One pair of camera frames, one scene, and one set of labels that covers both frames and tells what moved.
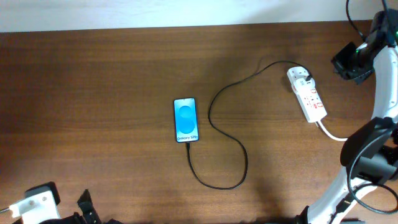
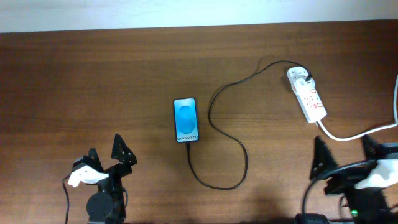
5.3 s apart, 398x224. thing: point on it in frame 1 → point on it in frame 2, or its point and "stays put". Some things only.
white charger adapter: (302, 85) stays put
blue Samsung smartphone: (186, 120) stays put
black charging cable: (231, 81) stays put
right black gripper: (337, 63) → (347, 177)
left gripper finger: (85, 202) → (121, 151)
